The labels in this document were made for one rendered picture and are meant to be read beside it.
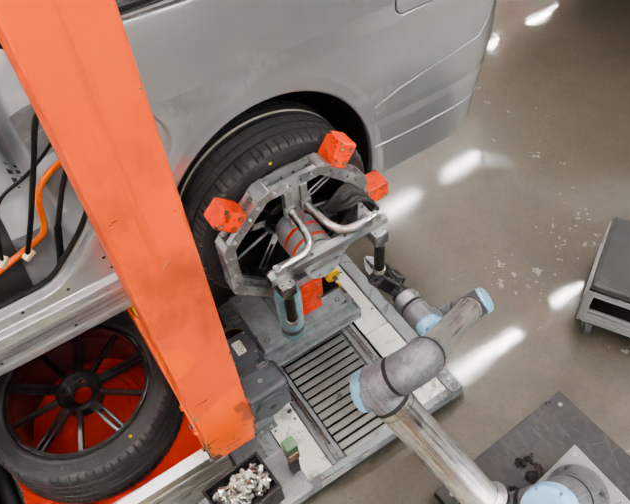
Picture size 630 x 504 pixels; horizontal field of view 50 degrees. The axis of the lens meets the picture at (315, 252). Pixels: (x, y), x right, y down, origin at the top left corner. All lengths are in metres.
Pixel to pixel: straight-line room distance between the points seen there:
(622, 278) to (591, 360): 0.39
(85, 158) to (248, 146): 0.98
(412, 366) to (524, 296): 1.44
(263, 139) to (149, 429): 1.02
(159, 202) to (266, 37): 0.75
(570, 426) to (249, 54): 1.64
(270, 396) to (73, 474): 0.69
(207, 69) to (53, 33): 0.86
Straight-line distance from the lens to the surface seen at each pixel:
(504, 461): 2.49
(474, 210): 3.47
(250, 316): 2.83
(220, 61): 1.87
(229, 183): 2.05
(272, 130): 2.12
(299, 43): 1.98
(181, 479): 2.43
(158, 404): 2.40
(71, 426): 2.74
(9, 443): 2.53
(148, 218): 1.31
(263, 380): 2.47
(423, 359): 1.84
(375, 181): 2.35
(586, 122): 4.05
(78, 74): 1.09
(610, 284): 2.90
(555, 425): 2.58
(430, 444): 1.98
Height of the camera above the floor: 2.58
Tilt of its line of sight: 52 degrees down
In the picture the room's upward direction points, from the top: 6 degrees counter-clockwise
